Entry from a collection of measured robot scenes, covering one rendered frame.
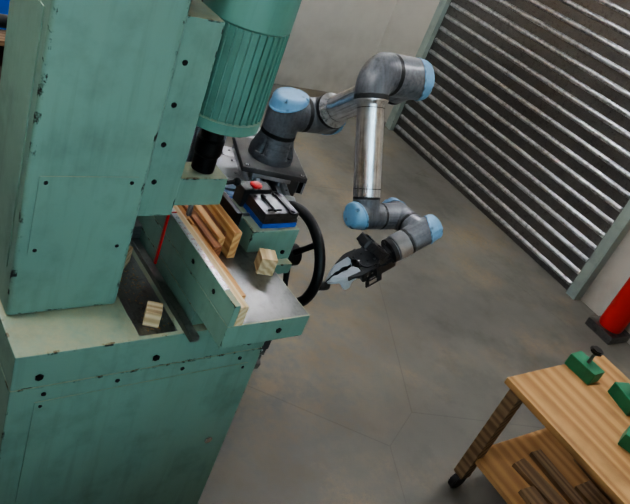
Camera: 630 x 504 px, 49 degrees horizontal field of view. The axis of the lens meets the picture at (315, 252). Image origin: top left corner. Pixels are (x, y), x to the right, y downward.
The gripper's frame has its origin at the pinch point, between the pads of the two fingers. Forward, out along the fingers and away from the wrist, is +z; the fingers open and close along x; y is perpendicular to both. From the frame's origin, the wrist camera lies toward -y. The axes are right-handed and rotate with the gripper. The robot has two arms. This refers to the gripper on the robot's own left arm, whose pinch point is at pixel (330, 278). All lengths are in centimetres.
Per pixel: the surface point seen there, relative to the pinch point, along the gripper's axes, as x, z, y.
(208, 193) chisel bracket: 7.9, 23.1, -38.1
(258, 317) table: -18.7, 27.3, -25.3
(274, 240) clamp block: 2.8, 12.2, -20.2
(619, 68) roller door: 103, -251, 96
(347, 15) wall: 314, -204, 137
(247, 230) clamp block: 5.0, 17.4, -25.1
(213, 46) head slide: 4, 16, -73
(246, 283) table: -8.0, 24.8, -23.9
